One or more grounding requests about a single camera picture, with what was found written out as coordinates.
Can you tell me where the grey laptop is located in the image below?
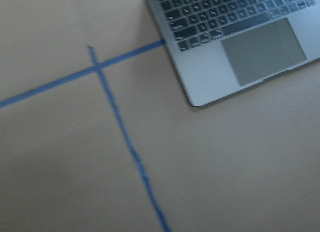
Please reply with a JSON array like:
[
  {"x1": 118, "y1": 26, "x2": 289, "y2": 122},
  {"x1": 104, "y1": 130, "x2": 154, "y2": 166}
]
[{"x1": 148, "y1": 0, "x2": 320, "y2": 107}]

